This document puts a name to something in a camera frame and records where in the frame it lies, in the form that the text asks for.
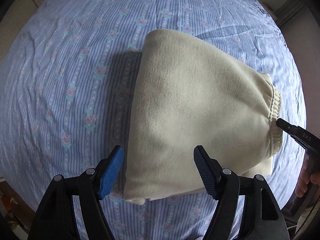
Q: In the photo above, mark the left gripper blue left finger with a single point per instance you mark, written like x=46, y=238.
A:
x=55, y=216

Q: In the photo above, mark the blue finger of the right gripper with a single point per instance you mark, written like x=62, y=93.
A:
x=287, y=127

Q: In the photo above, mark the cream white pants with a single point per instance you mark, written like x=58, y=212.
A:
x=190, y=93

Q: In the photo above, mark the blue floral bed sheet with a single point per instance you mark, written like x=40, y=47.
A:
x=67, y=85

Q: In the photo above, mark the person's right hand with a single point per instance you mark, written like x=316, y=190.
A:
x=304, y=178

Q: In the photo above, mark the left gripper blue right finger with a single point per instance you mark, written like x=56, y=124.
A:
x=261, y=216

